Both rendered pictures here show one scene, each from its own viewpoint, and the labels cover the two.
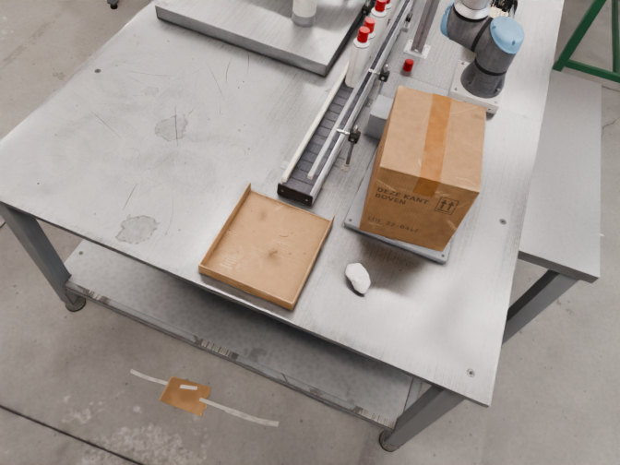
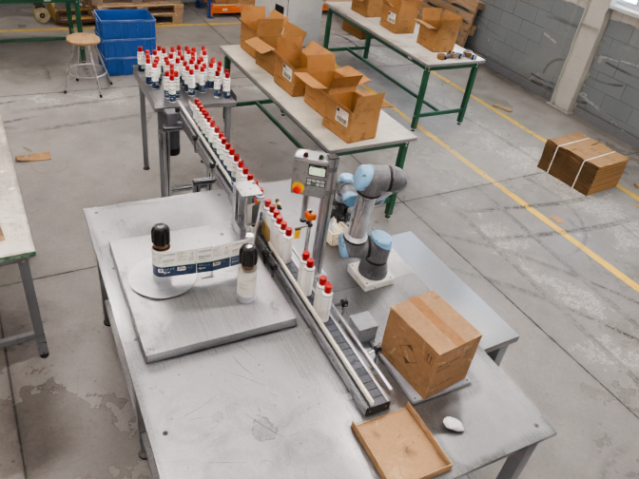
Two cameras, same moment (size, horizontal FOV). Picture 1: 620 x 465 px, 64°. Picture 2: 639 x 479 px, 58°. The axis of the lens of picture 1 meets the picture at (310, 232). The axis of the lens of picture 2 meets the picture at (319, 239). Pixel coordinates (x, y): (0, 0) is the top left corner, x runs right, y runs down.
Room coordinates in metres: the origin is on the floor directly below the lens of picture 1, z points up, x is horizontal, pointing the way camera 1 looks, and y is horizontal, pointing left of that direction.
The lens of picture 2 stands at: (0.02, 1.33, 2.72)
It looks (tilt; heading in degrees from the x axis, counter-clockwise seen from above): 36 degrees down; 316
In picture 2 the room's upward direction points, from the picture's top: 9 degrees clockwise
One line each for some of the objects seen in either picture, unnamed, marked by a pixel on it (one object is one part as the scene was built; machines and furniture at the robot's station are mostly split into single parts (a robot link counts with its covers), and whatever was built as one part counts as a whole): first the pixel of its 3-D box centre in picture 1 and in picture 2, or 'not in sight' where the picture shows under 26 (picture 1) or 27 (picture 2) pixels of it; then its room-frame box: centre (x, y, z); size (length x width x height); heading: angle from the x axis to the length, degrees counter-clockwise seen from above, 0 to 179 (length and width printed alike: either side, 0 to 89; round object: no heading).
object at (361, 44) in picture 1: (358, 57); (325, 302); (1.36, -0.04, 0.98); 0.05 x 0.05 x 0.20
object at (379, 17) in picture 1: (375, 27); (308, 277); (1.54, -0.08, 0.98); 0.05 x 0.05 x 0.20
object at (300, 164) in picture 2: not in sight; (311, 174); (1.76, -0.22, 1.38); 0.17 x 0.10 x 0.19; 42
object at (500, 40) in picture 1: (499, 42); (377, 245); (1.50, -0.49, 1.04); 0.13 x 0.12 x 0.14; 61
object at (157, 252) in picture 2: not in sight; (161, 251); (1.97, 0.43, 1.04); 0.09 x 0.09 x 0.29
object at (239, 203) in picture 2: not in sight; (247, 209); (2.11, -0.12, 1.01); 0.14 x 0.13 x 0.26; 167
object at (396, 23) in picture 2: not in sight; (396, 12); (4.76, -3.88, 0.97); 0.42 x 0.39 x 0.37; 78
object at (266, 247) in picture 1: (269, 242); (400, 445); (0.70, 0.10, 0.85); 0.30 x 0.26 x 0.04; 167
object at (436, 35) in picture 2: not in sight; (435, 29); (4.13, -3.86, 0.97); 0.43 x 0.42 x 0.37; 77
